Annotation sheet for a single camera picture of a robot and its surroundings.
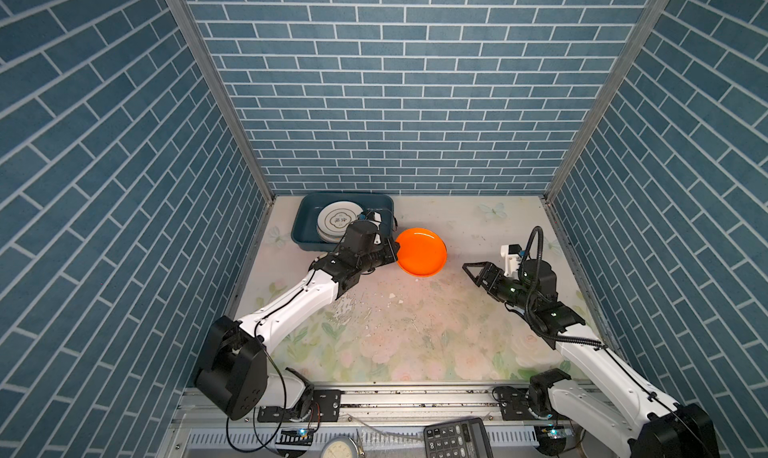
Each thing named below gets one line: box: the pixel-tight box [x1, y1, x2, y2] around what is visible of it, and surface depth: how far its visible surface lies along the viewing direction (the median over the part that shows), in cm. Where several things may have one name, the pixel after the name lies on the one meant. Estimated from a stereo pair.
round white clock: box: [320, 435, 359, 458], surface depth 66 cm
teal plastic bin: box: [291, 192, 395, 252], surface depth 114 cm
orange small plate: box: [396, 227, 447, 277], surface depth 84 cm
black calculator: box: [423, 417, 494, 458], surface depth 69 cm
